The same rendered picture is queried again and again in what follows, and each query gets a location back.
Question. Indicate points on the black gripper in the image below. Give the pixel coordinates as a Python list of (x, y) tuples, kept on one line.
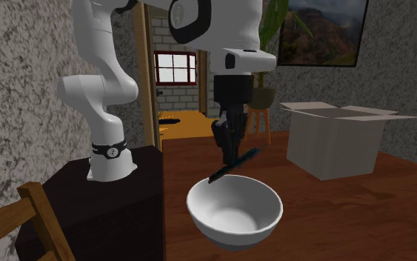
[(233, 90)]

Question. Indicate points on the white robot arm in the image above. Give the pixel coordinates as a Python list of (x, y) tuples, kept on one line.
[(98, 94)]

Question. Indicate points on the dark blue pen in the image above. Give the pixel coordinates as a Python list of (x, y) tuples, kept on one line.
[(248, 156)]

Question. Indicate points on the wooden stool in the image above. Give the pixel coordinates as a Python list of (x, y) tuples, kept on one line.
[(266, 123)]

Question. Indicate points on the green plant in dark pot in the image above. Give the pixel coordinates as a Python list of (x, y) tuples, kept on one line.
[(263, 97)]

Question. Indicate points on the white bowl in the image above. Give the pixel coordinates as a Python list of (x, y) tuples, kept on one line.
[(235, 213)]

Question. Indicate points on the red framed window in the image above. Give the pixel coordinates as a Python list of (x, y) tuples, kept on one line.
[(175, 68)]

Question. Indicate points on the open cardboard box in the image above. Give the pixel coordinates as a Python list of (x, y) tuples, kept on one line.
[(334, 144)]

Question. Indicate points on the dark robot stand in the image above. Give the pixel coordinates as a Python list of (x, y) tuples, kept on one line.
[(96, 213)]

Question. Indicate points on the wooden chair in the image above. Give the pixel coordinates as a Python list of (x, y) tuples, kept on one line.
[(40, 213)]

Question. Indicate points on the wooden door frame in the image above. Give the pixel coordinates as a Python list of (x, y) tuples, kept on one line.
[(144, 79)]

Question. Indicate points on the framed landscape wall picture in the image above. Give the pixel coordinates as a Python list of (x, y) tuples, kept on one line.
[(323, 32)]

